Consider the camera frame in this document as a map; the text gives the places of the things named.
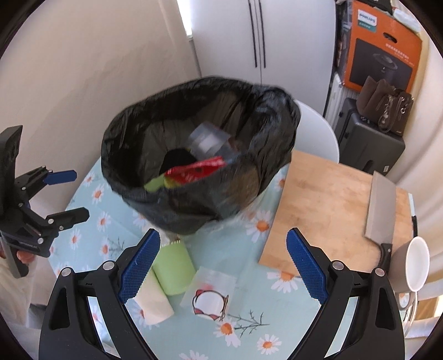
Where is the daisy print blue tablecloth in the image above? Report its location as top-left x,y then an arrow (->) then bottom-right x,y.
50,163 -> 320,359

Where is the white paper cup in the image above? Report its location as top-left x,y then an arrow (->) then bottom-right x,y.
134,270 -> 174,326

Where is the brown leather handbag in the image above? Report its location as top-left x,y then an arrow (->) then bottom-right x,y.
356,76 -> 414,137

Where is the clear plastic bag with sticker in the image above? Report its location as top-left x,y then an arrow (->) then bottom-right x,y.
180,267 -> 236,322

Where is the orange Philips appliance box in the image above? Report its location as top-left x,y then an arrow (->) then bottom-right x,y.
337,1 -> 422,91

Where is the beige ceramic mug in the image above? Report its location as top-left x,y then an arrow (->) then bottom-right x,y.
388,236 -> 430,293

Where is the white chair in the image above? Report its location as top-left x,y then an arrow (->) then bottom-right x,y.
294,100 -> 339,163

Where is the black box under handbag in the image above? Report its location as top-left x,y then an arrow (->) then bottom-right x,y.
335,97 -> 405,176

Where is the black bag lined trash bin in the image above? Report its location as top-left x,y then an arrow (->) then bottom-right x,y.
101,76 -> 301,235

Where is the wooden cutting board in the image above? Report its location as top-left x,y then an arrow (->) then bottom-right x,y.
257,149 -> 414,278

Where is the person's left hand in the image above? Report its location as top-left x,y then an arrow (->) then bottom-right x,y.
0,248 -> 36,266

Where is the steel cleaver black handle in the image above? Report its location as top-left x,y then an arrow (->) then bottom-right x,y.
364,172 -> 396,273

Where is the green yellow snack packet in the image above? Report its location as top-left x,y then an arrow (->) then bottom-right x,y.
143,167 -> 196,193

